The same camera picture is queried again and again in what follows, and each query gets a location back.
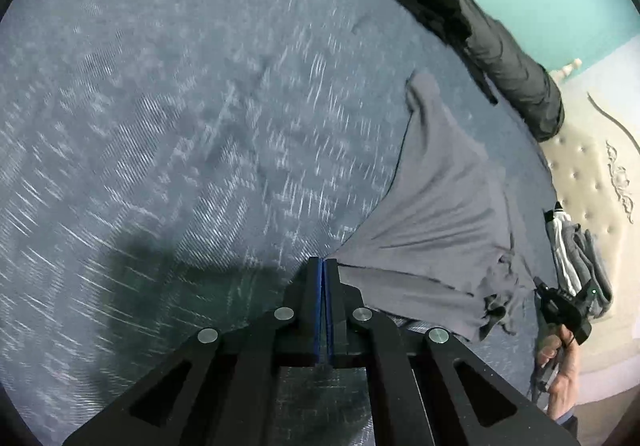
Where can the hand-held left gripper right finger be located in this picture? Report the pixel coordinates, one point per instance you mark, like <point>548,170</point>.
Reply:
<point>335,306</point>

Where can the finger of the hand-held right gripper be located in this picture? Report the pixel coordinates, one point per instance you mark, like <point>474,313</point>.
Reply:
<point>540,287</point>

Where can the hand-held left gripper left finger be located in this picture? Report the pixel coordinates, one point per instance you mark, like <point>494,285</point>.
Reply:
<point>307,306</point>

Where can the grey garment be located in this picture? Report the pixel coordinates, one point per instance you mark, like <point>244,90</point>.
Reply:
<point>450,206</point>

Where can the person's right forearm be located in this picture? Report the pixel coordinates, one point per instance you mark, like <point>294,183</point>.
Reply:
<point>565,421</point>

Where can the folded clothes stack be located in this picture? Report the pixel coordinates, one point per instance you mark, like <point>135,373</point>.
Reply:
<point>580,251</point>

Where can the black clothes pile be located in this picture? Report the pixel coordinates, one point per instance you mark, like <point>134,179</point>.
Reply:
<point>425,1</point>

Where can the person's right hand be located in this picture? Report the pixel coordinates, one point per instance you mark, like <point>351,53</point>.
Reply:
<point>560,371</point>

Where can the cream tufted headboard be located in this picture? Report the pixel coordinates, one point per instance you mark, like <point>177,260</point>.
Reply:
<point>585,166</point>

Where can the blue patterned bed sheet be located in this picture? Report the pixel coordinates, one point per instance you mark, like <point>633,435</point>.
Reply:
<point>200,126</point>

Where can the dark grey rolled duvet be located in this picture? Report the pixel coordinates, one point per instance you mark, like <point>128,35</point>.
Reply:
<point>515,66</point>

